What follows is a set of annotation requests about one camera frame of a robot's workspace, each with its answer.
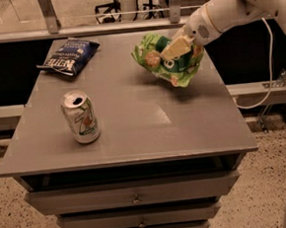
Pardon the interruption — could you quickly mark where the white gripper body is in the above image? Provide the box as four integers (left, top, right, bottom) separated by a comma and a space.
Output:
173, 4, 223, 45

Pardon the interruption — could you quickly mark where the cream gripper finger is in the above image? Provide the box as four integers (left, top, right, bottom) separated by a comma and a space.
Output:
160, 36, 194, 61

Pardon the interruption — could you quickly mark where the green rice chip bag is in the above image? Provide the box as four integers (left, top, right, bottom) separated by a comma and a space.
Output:
131, 33, 204, 87

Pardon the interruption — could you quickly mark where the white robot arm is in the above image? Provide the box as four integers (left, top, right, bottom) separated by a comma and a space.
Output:
160, 0, 286, 61

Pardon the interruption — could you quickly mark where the blue Kettle chip bag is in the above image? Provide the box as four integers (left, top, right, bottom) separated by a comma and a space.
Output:
38, 38, 100, 77

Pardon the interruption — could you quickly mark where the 7up soda can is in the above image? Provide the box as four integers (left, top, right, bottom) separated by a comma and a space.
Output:
61, 90, 100, 144

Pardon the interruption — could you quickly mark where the black office chair base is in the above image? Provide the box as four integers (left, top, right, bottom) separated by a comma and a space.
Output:
94, 0, 121, 25

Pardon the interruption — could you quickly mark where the grey drawer cabinet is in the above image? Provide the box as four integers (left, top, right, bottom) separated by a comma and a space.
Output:
0, 33, 257, 220

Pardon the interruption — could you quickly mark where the middle grey drawer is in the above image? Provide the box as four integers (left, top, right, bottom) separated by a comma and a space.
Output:
57, 202, 221, 228

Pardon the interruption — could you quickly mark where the top grey drawer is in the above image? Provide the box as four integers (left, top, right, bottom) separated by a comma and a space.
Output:
25, 170, 239, 215

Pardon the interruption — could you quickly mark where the white cable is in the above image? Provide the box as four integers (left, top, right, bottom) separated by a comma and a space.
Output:
228, 16, 280, 111

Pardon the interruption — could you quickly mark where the metal railing frame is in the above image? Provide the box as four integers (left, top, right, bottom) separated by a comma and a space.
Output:
0, 0, 201, 43

